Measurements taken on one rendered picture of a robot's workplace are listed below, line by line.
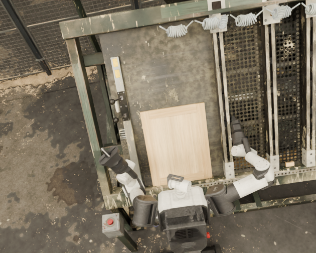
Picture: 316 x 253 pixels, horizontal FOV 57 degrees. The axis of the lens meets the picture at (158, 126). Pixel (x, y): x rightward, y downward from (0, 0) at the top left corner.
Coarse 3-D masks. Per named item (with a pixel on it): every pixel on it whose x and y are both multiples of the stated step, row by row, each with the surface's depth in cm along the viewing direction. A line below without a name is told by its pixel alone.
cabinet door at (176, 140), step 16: (144, 112) 197; (160, 112) 197; (176, 112) 197; (192, 112) 197; (144, 128) 200; (160, 128) 201; (176, 128) 201; (192, 128) 201; (160, 144) 204; (176, 144) 204; (192, 144) 204; (208, 144) 204; (160, 160) 208; (176, 160) 208; (192, 160) 208; (208, 160) 208; (160, 176) 211; (192, 176) 212; (208, 176) 212
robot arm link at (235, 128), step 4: (236, 120) 189; (232, 124) 189; (236, 124) 189; (232, 128) 191; (236, 128) 188; (240, 128) 188; (232, 132) 193; (236, 132) 187; (240, 132) 186; (232, 136) 188; (236, 136) 186; (240, 136) 185; (244, 136) 186; (232, 140) 188
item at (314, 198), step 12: (228, 60) 288; (108, 84) 287; (108, 132) 256; (108, 168) 237; (240, 204) 271; (252, 204) 269; (264, 204) 268; (276, 204) 267; (288, 204) 268; (132, 228) 285
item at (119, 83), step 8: (112, 64) 185; (120, 72) 186; (120, 80) 188; (120, 88) 190; (128, 120) 196; (128, 128) 198; (128, 136) 199; (128, 144) 201; (136, 152) 205; (136, 160) 205; (136, 168) 207
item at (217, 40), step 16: (208, 0) 168; (224, 0) 169; (224, 16) 161; (224, 64) 183; (224, 80) 186; (224, 96) 190; (224, 112) 196; (224, 128) 196; (224, 144) 199; (224, 160) 203
